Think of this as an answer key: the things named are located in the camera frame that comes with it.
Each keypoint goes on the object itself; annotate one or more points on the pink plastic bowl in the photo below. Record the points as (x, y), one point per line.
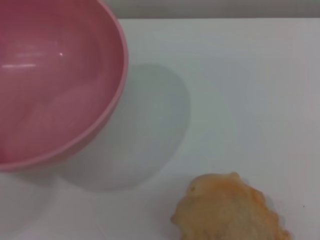
(55, 87)

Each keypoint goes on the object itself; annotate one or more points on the orange ridged bread loaf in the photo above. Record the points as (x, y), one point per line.
(230, 212)

